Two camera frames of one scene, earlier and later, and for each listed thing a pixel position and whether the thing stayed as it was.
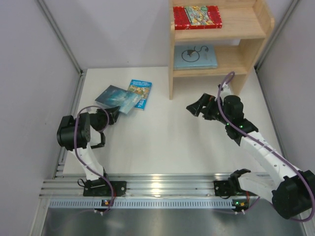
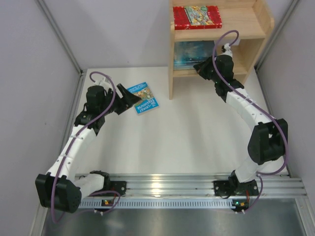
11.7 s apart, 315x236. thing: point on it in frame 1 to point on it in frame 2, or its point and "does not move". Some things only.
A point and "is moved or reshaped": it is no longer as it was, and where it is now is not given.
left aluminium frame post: [81, 78] does not move
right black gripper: [205, 106] to [205, 69]
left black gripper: [106, 115] to [120, 103]
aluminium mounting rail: [190, 185] does not move
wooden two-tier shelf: [243, 20] does not move
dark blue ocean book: [115, 97] is moved or reshaped
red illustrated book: [197, 17] does not move
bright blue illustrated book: [142, 88] is moved or reshaped
